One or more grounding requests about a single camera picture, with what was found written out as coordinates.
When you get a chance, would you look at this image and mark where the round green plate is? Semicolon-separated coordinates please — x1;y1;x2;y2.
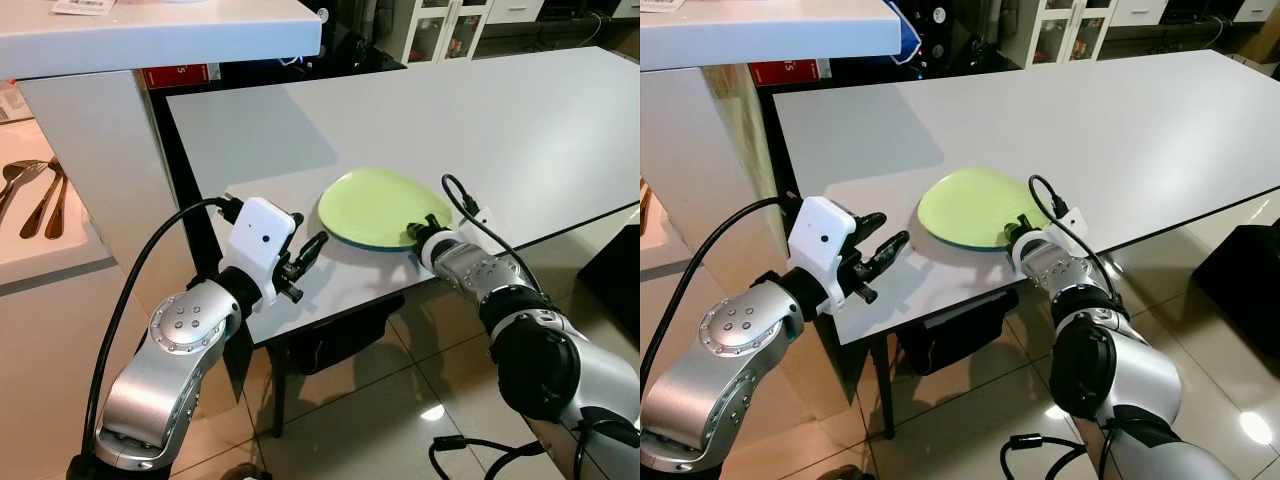
318;168;454;251
917;168;1053;251

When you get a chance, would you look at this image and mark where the black bag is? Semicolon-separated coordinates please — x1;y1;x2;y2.
895;288;1021;376
290;295;406;376

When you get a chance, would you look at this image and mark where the black table leg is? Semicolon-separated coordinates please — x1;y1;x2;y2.
268;335;291;438
870;335;896;438

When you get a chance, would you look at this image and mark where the red box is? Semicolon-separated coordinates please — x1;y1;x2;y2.
143;64;209;89
748;60;821;86

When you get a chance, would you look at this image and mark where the blue white bag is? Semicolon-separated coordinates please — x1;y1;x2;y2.
893;0;929;66

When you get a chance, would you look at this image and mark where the white glass door cabinet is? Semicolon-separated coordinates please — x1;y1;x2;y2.
405;0;546;63
1030;0;1141;63

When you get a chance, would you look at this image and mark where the black storage box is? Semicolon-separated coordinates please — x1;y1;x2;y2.
1195;225;1280;356

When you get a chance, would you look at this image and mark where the white kitchen counter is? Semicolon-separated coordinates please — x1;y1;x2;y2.
640;0;901;480
0;0;323;480

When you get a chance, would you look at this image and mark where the metal fork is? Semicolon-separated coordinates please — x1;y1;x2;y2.
20;160;61;239

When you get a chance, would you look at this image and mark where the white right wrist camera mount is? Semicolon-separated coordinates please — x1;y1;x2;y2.
413;205;498;276
1010;205;1088;276

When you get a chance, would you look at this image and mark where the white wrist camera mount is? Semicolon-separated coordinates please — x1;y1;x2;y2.
1010;205;1088;276
788;196;863;309
413;205;498;276
218;197;304;304

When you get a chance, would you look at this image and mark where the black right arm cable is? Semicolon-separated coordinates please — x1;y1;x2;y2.
1029;175;1119;303
441;174;546;301

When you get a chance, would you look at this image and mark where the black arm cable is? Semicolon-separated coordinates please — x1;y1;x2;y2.
441;174;546;301
1029;175;1119;303
640;195;801;401
83;196;243;471

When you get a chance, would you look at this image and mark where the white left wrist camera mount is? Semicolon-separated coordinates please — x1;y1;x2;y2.
218;197;304;304
788;196;863;309

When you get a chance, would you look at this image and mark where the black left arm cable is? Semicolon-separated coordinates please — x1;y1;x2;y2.
83;196;243;471
640;195;801;401

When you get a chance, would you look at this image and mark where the black robot waist cable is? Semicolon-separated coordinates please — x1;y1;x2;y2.
430;435;546;480
1000;432;1101;480

